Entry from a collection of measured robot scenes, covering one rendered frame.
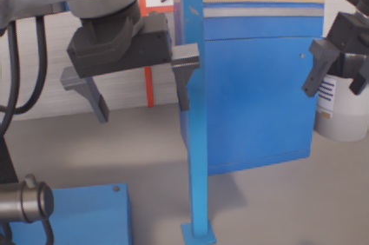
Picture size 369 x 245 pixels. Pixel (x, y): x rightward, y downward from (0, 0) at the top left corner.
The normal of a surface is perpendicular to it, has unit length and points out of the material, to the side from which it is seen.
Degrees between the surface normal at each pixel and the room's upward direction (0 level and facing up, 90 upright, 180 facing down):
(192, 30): 90
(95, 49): 113
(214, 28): 90
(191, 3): 90
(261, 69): 90
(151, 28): 25
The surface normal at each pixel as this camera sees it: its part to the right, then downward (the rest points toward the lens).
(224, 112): 0.18, 0.35
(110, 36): -0.15, -0.69
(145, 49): 0.06, 0.70
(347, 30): -0.95, 0.05
